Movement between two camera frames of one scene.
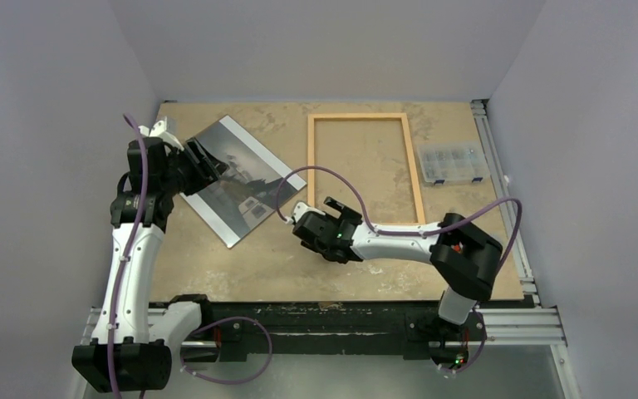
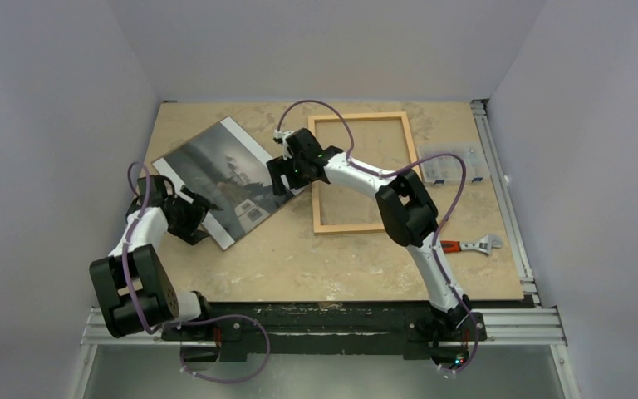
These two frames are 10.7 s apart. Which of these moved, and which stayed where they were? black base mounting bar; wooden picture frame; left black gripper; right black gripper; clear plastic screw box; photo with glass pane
Moved: right black gripper; left black gripper
Stayed: photo with glass pane; clear plastic screw box; black base mounting bar; wooden picture frame
